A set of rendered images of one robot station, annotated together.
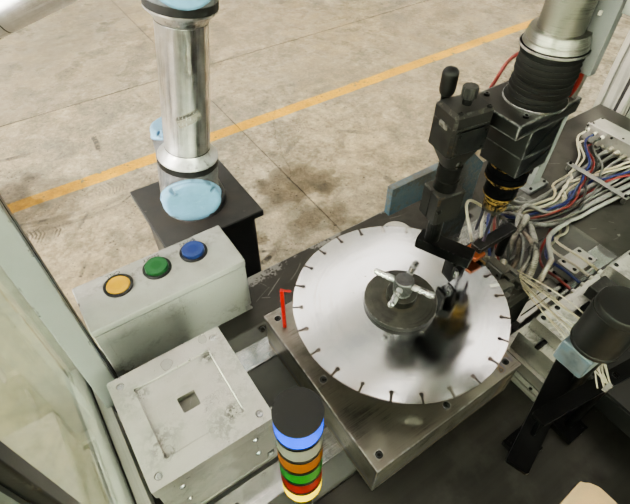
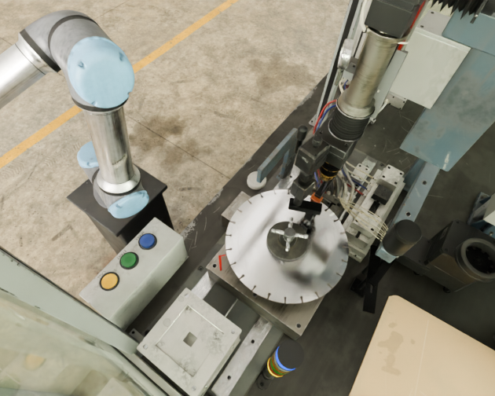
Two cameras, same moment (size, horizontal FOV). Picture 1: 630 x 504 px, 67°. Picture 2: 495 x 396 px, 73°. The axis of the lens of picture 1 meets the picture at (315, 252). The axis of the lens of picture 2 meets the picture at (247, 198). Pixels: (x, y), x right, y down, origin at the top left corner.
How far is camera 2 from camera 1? 0.29 m
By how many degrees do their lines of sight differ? 18
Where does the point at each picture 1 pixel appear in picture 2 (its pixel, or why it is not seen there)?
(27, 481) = not seen: outside the picture
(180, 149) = (117, 179)
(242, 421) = (225, 339)
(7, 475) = not seen: outside the picture
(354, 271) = (255, 229)
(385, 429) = (297, 310)
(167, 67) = (101, 137)
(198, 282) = (160, 262)
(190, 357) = (179, 313)
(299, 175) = (155, 125)
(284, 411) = (284, 357)
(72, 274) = (14, 246)
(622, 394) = not seen: hidden behind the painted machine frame
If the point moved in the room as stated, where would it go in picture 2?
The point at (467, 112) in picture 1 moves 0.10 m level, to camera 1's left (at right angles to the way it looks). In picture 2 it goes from (318, 153) to (272, 166)
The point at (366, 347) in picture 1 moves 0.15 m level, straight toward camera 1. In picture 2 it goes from (279, 276) to (293, 339)
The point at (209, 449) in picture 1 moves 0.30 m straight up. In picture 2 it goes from (214, 362) to (206, 342)
